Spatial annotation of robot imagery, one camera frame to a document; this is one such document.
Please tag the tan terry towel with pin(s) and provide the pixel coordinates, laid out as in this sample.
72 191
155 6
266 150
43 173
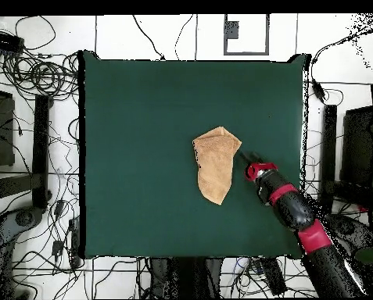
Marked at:
215 162

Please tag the small grey square plate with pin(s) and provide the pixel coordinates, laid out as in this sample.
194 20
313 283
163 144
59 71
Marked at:
232 29

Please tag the black stand base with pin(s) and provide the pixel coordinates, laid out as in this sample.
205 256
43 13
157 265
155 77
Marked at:
329 156
41 150

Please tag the black stand frame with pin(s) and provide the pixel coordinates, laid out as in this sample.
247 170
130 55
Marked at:
186 278

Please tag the dark grey tripod base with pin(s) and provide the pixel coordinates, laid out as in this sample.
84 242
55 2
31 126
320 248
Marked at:
352 229
4 231

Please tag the black power strip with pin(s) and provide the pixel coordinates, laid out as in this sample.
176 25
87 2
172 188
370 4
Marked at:
273 276
4 42

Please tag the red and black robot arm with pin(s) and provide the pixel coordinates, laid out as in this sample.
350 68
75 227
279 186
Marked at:
292 206

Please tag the dark green table cloth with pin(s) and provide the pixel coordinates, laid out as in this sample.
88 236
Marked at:
136 125

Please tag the black box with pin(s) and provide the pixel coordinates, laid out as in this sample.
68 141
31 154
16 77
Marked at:
3 131
358 147

